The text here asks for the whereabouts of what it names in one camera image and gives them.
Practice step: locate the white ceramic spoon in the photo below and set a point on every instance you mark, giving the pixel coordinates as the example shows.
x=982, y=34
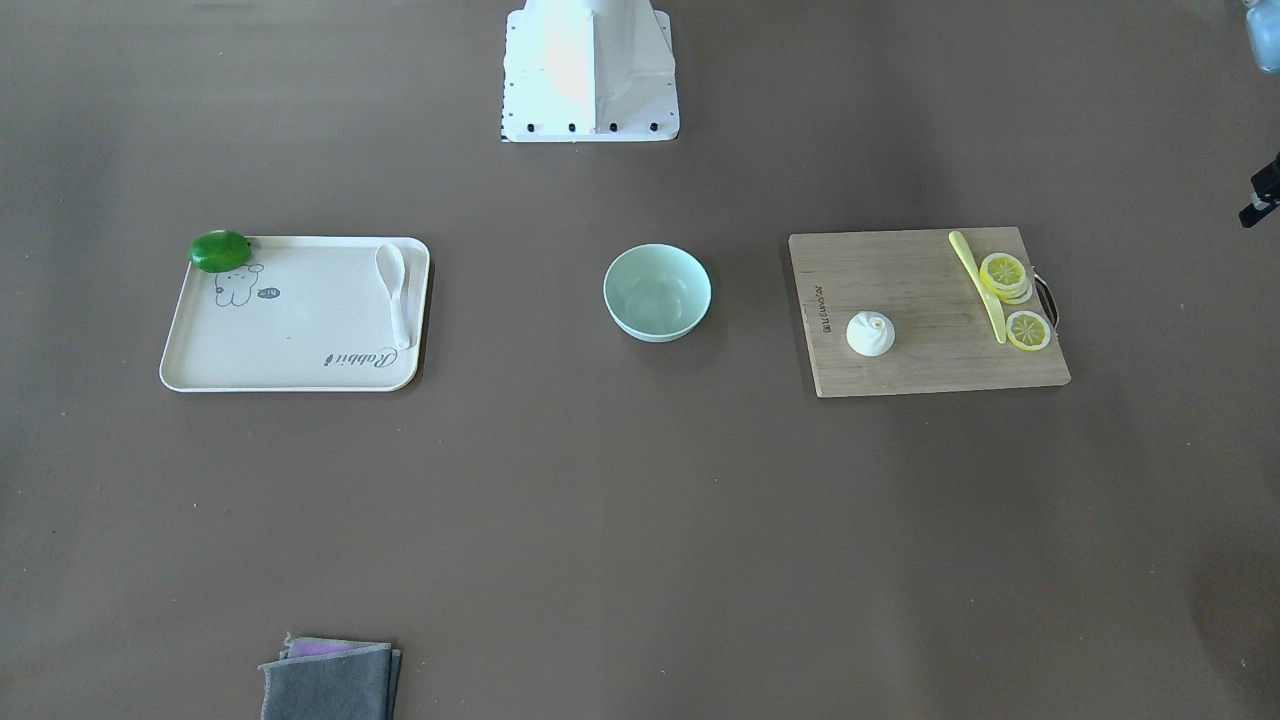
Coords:
x=393, y=272

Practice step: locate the mint green bowl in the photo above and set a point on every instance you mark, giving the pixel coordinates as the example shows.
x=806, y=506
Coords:
x=656, y=292

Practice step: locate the wooden cutting board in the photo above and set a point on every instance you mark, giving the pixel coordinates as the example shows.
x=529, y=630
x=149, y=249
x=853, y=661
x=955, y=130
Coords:
x=943, y=343

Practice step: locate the cream rabbit print tray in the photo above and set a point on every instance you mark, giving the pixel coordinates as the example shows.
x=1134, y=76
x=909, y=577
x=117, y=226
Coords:
x=305, y=314

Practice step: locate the yellow plastic knife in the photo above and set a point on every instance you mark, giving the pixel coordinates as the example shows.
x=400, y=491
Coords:
x=993, y=306

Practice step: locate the upper lemon slice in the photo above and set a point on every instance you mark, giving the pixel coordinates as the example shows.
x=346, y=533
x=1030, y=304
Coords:
x=1007, y=277

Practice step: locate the lemon slice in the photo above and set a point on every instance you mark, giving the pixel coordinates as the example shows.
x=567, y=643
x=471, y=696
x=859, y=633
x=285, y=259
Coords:
x=1028, y=331
x=1007, y=277

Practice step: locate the lower lemon slice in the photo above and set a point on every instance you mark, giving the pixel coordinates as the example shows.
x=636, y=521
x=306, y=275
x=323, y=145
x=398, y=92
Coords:
x=1028, y=331

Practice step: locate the green lime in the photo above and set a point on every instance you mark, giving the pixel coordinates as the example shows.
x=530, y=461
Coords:
x=219, y=251

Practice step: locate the grey folded cloth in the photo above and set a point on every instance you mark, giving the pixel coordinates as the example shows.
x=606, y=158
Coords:
x=325, y=678

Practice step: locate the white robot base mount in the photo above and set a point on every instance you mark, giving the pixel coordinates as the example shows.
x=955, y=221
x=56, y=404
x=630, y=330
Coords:
x=589, y=72

